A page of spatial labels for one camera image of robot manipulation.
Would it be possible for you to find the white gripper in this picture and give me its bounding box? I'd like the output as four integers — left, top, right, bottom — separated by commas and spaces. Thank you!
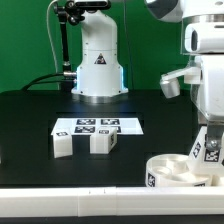
182, 21, 224, 150

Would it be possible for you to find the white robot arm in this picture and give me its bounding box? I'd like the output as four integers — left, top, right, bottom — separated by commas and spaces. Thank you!
72, 0, 224, 151

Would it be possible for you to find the white marker sheet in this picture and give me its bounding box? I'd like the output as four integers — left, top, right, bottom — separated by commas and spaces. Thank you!
51, 118, 143, 135

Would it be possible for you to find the white front fence rail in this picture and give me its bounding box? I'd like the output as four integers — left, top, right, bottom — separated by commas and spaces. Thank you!
0, 187, 224, 218

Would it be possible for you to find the black cable bundle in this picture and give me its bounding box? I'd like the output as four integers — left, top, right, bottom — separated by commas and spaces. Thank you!
21, 72, 78, 92

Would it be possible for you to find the black mounted camera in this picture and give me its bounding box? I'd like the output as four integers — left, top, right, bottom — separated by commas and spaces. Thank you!
74, 0, 110, 9

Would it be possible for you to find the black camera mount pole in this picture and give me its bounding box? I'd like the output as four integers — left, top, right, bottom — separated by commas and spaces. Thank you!
54, 1, 84, 92

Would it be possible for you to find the white cable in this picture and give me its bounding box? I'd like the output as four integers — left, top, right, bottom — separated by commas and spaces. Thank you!
46, 0, 60, 74

